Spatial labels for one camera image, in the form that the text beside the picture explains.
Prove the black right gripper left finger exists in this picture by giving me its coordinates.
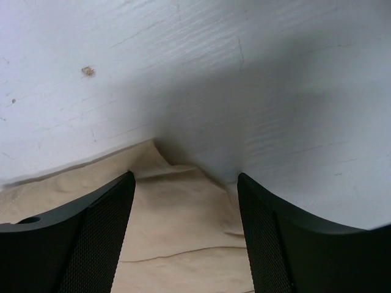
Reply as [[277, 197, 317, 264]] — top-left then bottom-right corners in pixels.
[[1, 172, 136, 293]]

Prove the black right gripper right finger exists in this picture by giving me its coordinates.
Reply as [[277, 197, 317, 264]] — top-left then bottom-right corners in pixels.
[[237, 173, 390, 292]]

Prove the beige t-shirt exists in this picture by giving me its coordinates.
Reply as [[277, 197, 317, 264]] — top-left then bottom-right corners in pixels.
[[1, 141, 254, 292]]

